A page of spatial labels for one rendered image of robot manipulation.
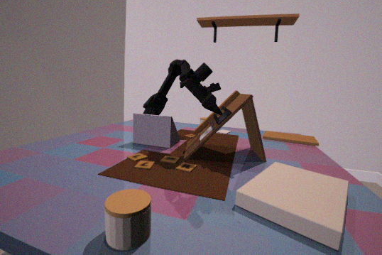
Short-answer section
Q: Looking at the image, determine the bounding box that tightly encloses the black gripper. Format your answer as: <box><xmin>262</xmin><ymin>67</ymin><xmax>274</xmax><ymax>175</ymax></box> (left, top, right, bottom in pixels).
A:
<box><xmin>192</xmin><ymin>84</ymin><xmax>222</xmax><ymax>115</ymax></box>

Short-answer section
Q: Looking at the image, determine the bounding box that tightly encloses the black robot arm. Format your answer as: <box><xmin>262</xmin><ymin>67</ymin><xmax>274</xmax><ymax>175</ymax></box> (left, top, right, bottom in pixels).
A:
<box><xmin>143</xmin><ymin>59</ymin><xmax>221</xmax><ymax>115</ymax></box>

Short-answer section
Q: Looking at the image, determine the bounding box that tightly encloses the beige flat box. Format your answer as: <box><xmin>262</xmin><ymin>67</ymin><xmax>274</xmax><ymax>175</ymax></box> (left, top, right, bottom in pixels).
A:
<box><xmin>235</xmin><ymin>162</ymin><xmax>349</xmax><ymax>251</ymax></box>

